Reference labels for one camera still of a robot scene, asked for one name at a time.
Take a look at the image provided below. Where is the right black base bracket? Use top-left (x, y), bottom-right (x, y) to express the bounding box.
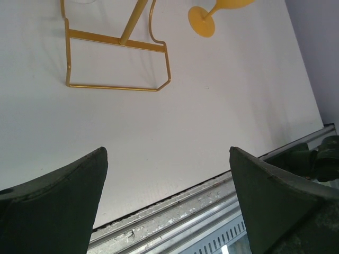
top-left (264, 135), bottom-right (338, 182)

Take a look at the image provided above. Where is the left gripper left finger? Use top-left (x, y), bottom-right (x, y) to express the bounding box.
top-left (1, 147), bottom-right (108, 253)

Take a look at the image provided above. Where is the blue slotted cable duct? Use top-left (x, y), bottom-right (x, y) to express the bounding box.
top-left (181, 216), bottom-right (252, 254)

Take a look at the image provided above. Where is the aluminium front rail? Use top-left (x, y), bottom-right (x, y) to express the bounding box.
top-left (87, 124), bottom-right (338, 253)

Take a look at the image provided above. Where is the orange plastic wine glass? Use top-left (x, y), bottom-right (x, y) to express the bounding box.
top-left (188, 0), bottom-right (255, 38)

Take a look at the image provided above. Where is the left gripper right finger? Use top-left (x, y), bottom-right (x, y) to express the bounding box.
top-left (229, 147), bottom-right (338, 253)

